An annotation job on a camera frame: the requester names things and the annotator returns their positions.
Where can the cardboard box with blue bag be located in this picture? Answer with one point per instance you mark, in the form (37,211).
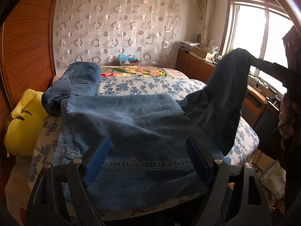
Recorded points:
(125,60)

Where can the blue denim jeans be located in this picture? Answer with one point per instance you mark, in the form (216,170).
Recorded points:
(52,98)
(148,164)

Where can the yellow plush pillow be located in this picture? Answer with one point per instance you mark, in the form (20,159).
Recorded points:
(24,124)

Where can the stack of papers on sideboard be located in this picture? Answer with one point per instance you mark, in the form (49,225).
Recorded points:
(187,46)

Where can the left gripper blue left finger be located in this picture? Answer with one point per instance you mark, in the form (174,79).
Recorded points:
(94,159)

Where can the blue floral white quilt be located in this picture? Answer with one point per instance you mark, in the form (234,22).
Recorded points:
(246,140)

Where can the colourful floral blanket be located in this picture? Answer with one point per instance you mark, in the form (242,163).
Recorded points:
(138,71)

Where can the circle patterned sheer curtain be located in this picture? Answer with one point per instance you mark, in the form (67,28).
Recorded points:
(99,30)

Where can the person's right hand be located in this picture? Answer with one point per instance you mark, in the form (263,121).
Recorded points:
(288,110)

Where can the window with wooden frame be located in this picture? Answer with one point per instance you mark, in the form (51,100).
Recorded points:
(257,26)

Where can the side window curtain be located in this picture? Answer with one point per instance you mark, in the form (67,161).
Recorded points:
(206,15)

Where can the folded blue denim jeans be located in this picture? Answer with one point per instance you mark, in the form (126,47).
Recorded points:
(52,98)

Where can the wooden louvered wardrobe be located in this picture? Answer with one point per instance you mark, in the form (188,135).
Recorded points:
(27,59)

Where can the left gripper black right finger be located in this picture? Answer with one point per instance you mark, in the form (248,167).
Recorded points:
(202,161)

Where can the long wooden sideboard cabinet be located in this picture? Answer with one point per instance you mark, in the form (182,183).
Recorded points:
(258,109)

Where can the open cardboard box on sideboard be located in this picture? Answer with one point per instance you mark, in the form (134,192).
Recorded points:
(203,53)

